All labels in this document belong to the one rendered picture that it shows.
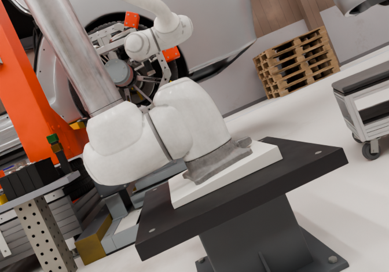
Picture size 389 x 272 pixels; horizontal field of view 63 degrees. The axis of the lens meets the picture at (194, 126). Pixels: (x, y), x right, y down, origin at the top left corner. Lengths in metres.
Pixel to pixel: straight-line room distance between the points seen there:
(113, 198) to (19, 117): 0.68
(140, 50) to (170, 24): 0.15
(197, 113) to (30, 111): 1.17
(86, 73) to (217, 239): 0.54
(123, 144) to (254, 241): 0.42
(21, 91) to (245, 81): 5.74
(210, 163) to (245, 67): 6.35
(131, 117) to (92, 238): 1.01
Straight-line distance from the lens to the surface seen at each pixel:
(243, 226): 0.86
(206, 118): 0.85
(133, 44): 1.29
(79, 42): 0.89
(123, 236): 1.73
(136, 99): 2.33
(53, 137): 1.64
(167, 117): 0.84
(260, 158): 0.83
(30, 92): 1.85
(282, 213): 0.89
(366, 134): 1.50
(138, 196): 1.97
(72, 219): 1.95
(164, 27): 1.30
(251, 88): 7.14
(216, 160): 0.86
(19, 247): 2.10
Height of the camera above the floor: 0.52
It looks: 3 degrees down
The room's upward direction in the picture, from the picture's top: 24 degrees counter-clockwise
